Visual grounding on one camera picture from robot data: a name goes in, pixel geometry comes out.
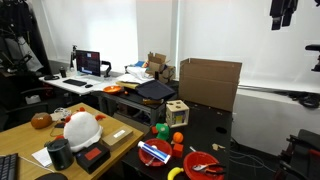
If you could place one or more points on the blue and white tube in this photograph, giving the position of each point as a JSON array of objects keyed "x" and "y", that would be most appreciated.
[{"x": 158, "y": 154}]

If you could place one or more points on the small open cardboard box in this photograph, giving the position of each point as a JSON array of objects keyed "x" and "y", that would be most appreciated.
[{"x": 158, "y": 67}]

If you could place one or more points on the wooden shape sorter box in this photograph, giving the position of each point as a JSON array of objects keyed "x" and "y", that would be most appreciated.
[{"x": 177, "y": 113}]

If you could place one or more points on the orange bowl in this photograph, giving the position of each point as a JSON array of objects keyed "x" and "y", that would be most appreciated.
[{"x": 114, "y": 89}]

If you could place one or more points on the large cardboard box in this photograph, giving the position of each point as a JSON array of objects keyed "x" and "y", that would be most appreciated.
[{"x": 212, "y": 83}]

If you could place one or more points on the red bowl with ball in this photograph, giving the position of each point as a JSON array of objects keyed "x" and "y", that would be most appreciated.
[{"x": 162, "y": 145}]

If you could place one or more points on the brown cardboard flat box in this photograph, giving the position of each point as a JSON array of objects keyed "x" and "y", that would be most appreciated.
[{"x": 118, "y": 137}]

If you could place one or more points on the red bowl with pliers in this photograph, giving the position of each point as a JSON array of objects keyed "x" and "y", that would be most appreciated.
[{"x": 199, "y": 157}]

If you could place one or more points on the black box red label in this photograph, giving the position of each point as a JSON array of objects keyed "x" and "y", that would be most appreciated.
[{"x": 92, "y": 157}]

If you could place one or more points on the green toy figure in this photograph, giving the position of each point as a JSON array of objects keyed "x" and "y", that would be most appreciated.
[{"x": 163, "y": 131}]

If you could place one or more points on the orange ball toy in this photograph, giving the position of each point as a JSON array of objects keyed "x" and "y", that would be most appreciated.
[{"x": 177, "y": 137}]

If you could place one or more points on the red cube block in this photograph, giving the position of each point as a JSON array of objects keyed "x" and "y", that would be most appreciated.
[{"x": 178, "y": 150}]

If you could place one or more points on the computer monitor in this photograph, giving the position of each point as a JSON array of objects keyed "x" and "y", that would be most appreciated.
[{"x": 88, "y": 62}]

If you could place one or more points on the yellow banana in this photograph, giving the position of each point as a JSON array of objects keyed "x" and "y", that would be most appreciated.
[{"x": 173, "y": 172}]

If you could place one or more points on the white plush chicken toy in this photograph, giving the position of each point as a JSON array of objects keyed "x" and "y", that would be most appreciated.
[{"x": 81, "y": 129}]

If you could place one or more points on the black keyboard on desk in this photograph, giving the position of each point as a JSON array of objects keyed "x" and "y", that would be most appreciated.
[{"x": 74, "y": 82}]

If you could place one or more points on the black cylinder speaker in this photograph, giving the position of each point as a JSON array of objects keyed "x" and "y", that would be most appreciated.
[{"x": 60, "y": 154}]

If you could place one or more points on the black keyboard corner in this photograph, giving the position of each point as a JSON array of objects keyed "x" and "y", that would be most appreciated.
[{"x": 9, "y": 167}]

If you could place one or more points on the red handled pliers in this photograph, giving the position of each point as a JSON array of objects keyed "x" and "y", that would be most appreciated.
[{"x": 212, "y": 168}]

